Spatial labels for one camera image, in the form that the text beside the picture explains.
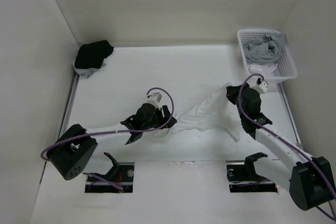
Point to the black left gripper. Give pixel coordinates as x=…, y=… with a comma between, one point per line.
x=166, y=115

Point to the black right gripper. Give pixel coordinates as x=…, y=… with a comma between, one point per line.
x=231, y=92

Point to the white tank top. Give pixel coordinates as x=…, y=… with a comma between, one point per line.
x=213, y=112

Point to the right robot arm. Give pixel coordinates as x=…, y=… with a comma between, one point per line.
x=308, y=179

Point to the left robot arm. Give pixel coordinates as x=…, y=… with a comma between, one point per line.
x=74, y=149

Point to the pale pink tank top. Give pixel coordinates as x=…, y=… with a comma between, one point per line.
x=265, y=70

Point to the grey tank top in basket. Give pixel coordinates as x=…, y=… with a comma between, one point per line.
x=264, y=50

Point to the folded grey tank top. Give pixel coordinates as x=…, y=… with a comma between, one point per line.
x=87, y=73

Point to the folded black tank top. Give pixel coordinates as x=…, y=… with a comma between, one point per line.
x=93, y=55

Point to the white plastic laundry basket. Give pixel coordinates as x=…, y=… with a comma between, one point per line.
x=286, y=68

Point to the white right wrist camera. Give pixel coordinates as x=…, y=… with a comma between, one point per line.
x=261, y=86

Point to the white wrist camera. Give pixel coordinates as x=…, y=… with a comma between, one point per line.
x=261, y=86
x=154, y=99

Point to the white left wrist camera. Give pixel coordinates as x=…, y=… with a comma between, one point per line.
x=154, y=99

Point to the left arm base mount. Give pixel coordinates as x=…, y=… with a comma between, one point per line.
x=118, y=179

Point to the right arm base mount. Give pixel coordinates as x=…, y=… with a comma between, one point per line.
x=242, y=177

